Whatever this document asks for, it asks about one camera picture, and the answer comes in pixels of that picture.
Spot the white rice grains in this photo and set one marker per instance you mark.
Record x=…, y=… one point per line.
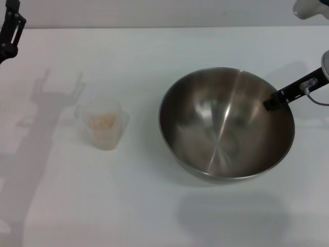
x=102, y=122

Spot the stainless steel mixing bowl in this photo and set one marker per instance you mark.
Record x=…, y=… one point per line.
x=221, y=123

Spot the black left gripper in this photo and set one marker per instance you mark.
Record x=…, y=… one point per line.
x=7, y=54

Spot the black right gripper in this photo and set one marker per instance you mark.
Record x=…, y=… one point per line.
x=295, y=90

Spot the clear plastic measuring cup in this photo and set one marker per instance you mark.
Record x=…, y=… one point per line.
x=102, y=139

